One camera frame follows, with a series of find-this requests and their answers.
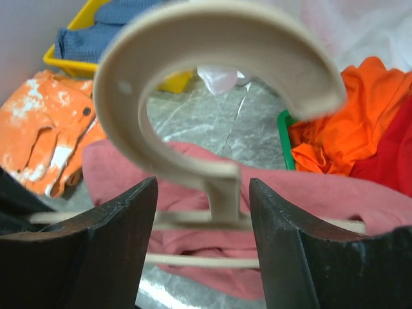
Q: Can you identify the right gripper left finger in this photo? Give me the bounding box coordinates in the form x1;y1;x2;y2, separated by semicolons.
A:
1;177;158;308

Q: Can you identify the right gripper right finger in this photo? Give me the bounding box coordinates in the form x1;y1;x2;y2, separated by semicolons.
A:
249;178;411;308

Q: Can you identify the dusty pink t shirt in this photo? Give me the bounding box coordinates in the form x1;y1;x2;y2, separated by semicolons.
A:
82;140;411;300

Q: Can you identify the green plastic tray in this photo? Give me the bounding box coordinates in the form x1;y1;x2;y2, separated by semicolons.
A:
277;110;296;171

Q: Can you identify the beige hanger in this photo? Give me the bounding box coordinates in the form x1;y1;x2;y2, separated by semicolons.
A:
28;0;368;270

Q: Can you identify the orange t shirt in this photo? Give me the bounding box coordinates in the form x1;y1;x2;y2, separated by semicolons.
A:
288;57;411;176

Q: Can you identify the red t shirt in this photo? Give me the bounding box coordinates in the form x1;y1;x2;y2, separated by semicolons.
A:
350;97;411;196

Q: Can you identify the blue checked shirt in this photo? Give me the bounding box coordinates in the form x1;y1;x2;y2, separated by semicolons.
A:
54;0;162;63

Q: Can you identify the white t shirt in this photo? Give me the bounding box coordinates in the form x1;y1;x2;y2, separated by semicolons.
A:
264;0;411;71

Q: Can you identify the orange white patterned cloth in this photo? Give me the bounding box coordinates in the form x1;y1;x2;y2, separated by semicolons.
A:
1;70;106;198

